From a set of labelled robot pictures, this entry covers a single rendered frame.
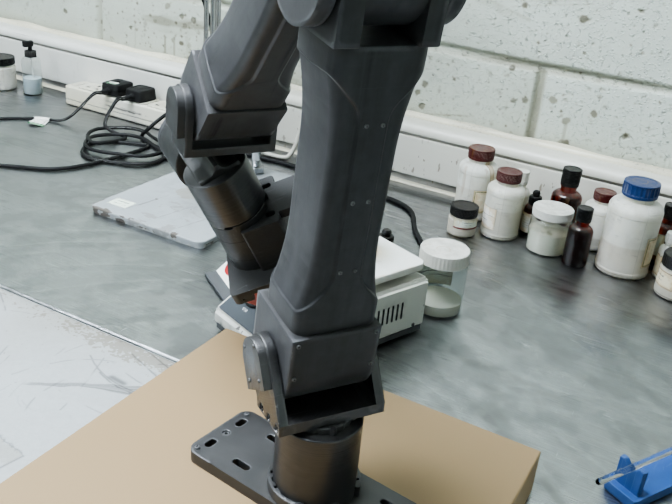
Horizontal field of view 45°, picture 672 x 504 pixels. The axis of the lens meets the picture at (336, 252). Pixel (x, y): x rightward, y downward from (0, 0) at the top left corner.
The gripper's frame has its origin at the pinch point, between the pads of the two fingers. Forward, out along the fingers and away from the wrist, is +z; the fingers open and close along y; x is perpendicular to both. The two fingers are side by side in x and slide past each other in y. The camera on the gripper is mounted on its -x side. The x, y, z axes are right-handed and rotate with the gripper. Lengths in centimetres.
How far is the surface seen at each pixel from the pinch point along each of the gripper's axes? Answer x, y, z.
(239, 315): 6.1, 3.0, 1.4
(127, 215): 22.5, 33.2, 5.7
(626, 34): -52, 41, 11
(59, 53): 42, 100, 9
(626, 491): -24.0, -23.6, 10.3
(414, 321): -10.9, 3.0, 11.2
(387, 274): -10.0, 3.2, 3.0
